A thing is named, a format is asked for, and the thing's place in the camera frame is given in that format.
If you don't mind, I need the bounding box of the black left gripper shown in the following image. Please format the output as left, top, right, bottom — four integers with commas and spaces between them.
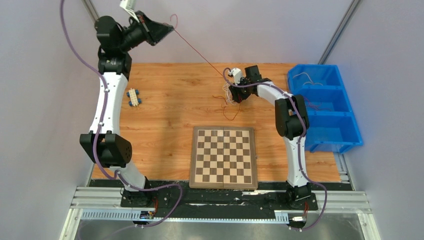
116, 10, 173, 53

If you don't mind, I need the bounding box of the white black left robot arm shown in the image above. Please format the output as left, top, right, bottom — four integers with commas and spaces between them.
79, 11, 175, 207

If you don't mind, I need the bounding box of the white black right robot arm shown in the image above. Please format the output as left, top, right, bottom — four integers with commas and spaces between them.
222, 65, 312, 209

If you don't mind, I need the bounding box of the wooden chessboard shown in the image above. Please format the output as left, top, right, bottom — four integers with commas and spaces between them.
189, 126, 259, 190

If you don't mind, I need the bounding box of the white blue connector block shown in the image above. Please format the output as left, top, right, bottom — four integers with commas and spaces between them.
126, 88, 142, 107

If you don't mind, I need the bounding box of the blue compartment bin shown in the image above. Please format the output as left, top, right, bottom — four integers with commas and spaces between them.
287, 64, 364, 154

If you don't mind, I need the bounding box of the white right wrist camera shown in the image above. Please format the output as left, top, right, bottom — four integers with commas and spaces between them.
228, 67, 243, 85

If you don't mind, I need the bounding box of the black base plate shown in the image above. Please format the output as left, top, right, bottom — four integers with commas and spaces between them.
88, 178, 354, 220

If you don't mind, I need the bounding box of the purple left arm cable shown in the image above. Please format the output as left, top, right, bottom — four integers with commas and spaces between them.
59, 0, 184, 229

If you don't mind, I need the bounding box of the aluminium frame rail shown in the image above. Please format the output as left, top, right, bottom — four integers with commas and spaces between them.
60, 187, 380, 240

